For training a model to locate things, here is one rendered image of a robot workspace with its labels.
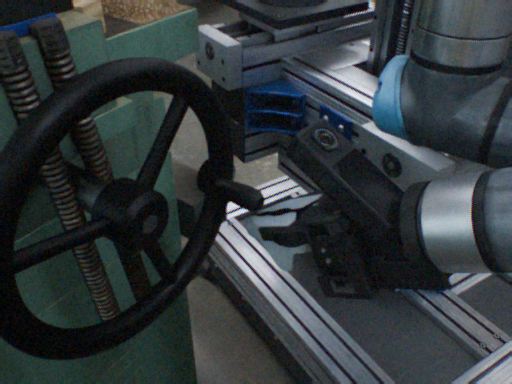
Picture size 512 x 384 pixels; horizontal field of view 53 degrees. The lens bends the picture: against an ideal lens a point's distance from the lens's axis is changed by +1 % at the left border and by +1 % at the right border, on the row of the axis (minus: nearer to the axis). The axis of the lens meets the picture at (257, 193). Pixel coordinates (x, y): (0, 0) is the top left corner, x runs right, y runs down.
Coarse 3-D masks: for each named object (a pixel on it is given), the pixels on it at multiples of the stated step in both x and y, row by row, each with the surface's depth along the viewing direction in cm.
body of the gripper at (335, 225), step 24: (408, 192) 40; (312, 216) 45; (336, 216) 43; (408, 216) 38; (312, 240) 45; (336, 240) 43; (360, 240) 44; (384, 240) 42; (408, 240) 38; (336, 264) 46; (360, 264) 43; (384, 264) 43; (408, 264) 42; (432, 264) 39; (360, 288) 44; (408, 288) 43; (432, 288) 41
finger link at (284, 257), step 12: (252, 216) 53; (264, 216) 51; (276, 216) 50; (288, 216) 49; (252, 228) 51; (276, 252) 51; (288, 252) 50; (300, 252) 49; (276, 264) 52; (288, 264) 51
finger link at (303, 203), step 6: (300, 198) 52; (306, 198) 51; (312, 198) 50; (318, 198) 50; (276, 204) 53; (282, 204) 53; (288, 204) 52; (294, 204) 51; (300, 204) 50; (306, 204) 50; (264, 210) 53; (270, 210) 53; (276, 210) 52; (282, 210) 52; (288, 210) 51; (294, 210) 50; (300, 210) 50
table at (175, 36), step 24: (120, 24) 64; (144, 24) 64; (168, 24) 66; (192, 24) 70; (120, 48) 61; (144, 48) 64; (168, 48) 68; (192, 48) 72; (96, 120) 50; (120, 120) 53; (72, 144) 49
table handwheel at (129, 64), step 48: (48, 96) 36; (96, 96) 38; (192, 96) 47; (48, 144) 36; (0, 192) 34; (96, 192) 47; (144, 192) 45; (0, 240) 35; (48, 240) 40; (144, 240) 46; (192, 240) 58; (0, 288) 37; (0, 336) 40; (48, 336) 43; (96, 336) 48
